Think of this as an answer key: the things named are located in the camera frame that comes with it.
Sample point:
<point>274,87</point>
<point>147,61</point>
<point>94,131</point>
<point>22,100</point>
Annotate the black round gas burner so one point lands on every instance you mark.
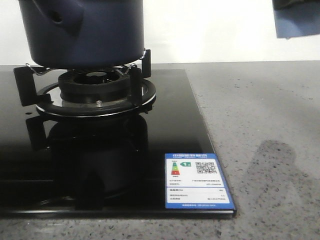
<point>89,87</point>

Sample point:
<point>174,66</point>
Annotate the dark blue cooking pot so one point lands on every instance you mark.
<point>79,34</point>

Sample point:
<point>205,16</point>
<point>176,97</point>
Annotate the blue energy label sticker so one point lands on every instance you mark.
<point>195,181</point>

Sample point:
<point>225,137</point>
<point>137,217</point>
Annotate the light blue ribbed cup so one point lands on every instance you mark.
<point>296,18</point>

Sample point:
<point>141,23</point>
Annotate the black pot support grate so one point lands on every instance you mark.
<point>48,100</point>

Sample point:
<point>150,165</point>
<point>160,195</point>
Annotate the black glass gas stove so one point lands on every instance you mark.
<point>112,168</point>

